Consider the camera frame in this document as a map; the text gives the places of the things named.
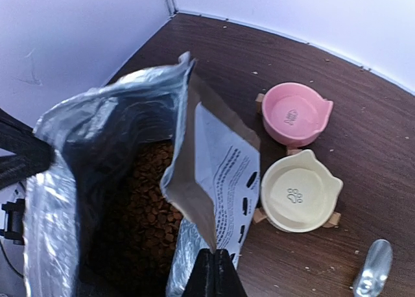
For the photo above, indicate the left aluminium frame post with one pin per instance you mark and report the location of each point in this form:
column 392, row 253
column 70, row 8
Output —
column 168, row 0

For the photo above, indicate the cream pet bowl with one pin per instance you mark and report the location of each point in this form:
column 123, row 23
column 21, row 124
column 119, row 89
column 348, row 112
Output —
column 298, row 193

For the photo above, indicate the dog food bag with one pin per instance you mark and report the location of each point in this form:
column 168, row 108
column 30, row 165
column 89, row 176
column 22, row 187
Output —
column 213, row 178

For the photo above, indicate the brown kibble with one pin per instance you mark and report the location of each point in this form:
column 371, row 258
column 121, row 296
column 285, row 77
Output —
column 139, row 230

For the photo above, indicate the metal food scoop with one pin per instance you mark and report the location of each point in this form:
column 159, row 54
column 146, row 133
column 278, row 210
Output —
column 373, row 275

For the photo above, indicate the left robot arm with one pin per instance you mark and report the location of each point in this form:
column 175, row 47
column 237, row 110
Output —
column 27, row 157

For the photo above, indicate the pink bowl wooden stand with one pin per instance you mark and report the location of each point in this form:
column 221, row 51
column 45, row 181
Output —
column 258, row 103

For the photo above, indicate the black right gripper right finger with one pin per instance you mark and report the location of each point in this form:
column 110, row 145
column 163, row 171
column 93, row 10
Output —
column 226, row 279

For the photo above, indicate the pink pet bowl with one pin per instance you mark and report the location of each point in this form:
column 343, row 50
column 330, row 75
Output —
column 294, row 114

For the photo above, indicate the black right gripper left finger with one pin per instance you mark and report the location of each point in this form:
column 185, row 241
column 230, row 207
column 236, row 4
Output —
column 201, row 282

